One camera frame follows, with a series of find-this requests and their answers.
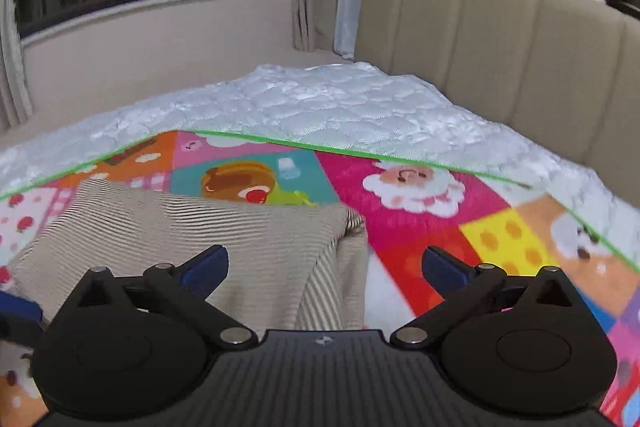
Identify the beige pleated curtain with trim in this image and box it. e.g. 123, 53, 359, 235
0, 0, 33, 132

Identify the colourful cartoon printed blanket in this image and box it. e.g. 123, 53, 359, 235
0, 130, 640, 427

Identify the beige padded headboard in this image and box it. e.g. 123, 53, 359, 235
354, 0, 640, 202

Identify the white quilted mattress cover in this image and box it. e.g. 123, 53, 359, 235
0, 63, 640, 273

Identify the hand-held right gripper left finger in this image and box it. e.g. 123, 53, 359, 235
65, 244, 260, 352

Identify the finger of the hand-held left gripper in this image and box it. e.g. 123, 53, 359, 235
0, 289, 46, 350

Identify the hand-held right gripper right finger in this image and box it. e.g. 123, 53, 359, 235
390, 245, 583, 350

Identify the beige striped garment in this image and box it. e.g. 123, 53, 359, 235
7, 179, 370, 338

